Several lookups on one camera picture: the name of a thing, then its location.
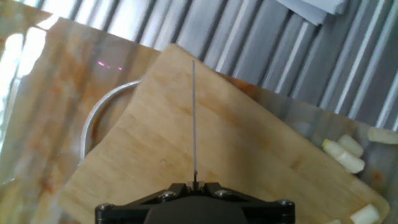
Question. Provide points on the white paper stack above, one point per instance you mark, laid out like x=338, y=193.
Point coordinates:
x=311, y=9

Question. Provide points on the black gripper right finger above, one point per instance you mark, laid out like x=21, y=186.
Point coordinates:
x=258, y=208

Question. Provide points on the short cut scallion piece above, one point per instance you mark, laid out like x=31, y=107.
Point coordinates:
x=384, y=136
x=351, y=145
x=365, y=214
x=343, y=157

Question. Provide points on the steel cleaver knife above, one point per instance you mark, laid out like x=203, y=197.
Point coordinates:
x=194, y=124

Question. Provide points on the wooden cutting board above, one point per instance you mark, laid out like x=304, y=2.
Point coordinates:
x=155, y=140

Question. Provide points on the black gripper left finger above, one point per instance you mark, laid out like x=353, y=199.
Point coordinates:
x=136, y=207

